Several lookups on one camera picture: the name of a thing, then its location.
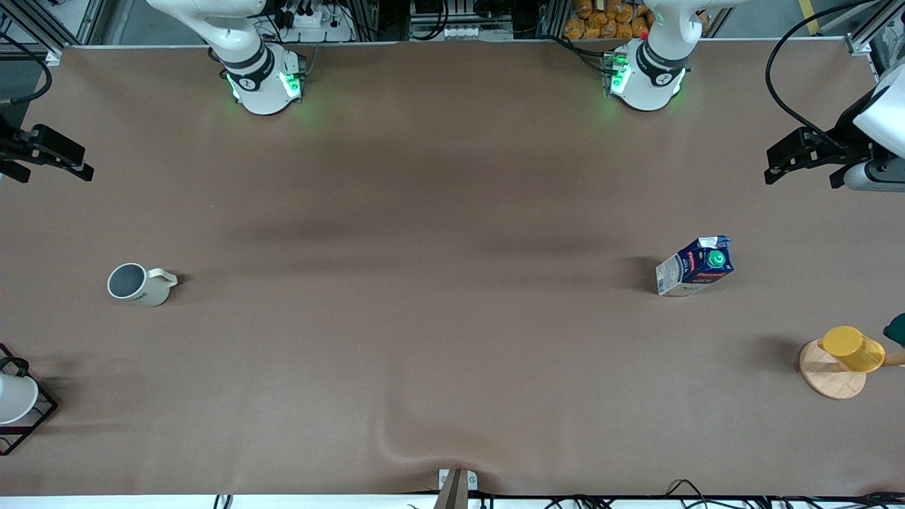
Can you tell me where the white cup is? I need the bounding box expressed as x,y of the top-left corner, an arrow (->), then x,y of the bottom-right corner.
0,373 -> 40,425

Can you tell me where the white power strip with plugs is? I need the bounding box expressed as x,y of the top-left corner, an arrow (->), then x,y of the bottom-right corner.
279,0 -> 354,43

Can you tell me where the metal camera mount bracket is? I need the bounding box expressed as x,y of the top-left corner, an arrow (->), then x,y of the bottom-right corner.
435,468 -> 478,509

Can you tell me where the cream ceramic mug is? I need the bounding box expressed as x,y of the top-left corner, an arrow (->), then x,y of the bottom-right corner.
107,263 -> 178,308

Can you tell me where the bag of orange pastries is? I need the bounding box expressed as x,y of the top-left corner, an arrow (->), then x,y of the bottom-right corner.
564,0 -> 655,40

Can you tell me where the wooden mug stand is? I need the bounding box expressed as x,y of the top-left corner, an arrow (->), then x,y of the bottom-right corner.
799,338 -> 905,400

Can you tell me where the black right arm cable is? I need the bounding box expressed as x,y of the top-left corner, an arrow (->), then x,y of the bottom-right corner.
0,32 -> 54,107

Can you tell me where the blue white milk carton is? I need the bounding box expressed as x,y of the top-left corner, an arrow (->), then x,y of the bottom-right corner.
655,235 -> 735,297

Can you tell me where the yellow plastic cup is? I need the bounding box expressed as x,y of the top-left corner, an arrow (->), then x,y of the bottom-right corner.
818,326 -> 886,373

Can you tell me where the black floor cable bundle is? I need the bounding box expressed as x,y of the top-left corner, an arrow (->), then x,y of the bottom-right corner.
481,479 -> 905,509

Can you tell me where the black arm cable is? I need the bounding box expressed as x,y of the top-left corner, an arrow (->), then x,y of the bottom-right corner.
0,32 -> 54,107
766,0 -> 860,139

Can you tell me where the black wire rack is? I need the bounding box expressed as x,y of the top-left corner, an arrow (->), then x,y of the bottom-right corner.
0,343 -> 59,457

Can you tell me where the large table cover sheet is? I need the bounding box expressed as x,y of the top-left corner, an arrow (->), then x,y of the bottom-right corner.
0,39 -> 905,497

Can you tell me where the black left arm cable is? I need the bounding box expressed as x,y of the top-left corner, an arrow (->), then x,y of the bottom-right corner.
766,0 -> 860,139

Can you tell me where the aluminium frame profile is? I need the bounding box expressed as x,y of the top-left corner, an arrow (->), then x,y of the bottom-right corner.
845,0 -> 905,78
0,0 -> 107,56

